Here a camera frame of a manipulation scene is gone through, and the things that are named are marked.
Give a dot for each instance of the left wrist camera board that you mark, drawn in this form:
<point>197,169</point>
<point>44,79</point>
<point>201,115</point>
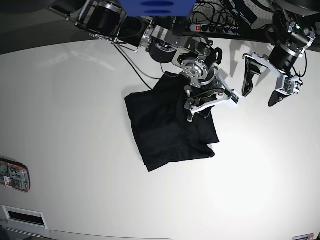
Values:
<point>288,87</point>

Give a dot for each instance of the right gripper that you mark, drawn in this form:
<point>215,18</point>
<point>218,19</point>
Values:
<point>200,101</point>

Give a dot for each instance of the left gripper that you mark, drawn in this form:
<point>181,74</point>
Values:
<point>252,68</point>

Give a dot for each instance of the black T-shirt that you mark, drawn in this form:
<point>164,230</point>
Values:
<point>160,127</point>

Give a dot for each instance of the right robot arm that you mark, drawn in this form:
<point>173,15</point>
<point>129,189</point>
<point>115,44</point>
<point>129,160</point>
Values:
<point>166,39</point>

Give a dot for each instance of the white power strip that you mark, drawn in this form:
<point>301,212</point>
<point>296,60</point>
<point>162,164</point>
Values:
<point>215,29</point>

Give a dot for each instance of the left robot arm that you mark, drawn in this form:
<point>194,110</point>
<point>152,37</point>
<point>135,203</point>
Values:
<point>294,34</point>

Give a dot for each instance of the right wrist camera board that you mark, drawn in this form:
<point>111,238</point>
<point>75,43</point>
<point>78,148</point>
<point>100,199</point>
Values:
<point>235,97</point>

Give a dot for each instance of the blue plastic box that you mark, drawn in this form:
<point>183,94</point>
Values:
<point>154,8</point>

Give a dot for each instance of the black power adapter brick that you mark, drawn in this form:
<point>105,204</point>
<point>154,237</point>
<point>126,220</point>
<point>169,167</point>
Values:
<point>179,25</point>

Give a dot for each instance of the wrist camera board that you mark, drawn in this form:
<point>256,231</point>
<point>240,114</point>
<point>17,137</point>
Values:
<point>235,97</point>
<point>288,87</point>

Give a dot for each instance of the white table cable grommet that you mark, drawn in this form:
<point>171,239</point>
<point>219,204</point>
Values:
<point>24,216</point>

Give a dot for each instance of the red white sticker label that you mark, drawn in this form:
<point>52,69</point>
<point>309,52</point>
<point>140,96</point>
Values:
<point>309,236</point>

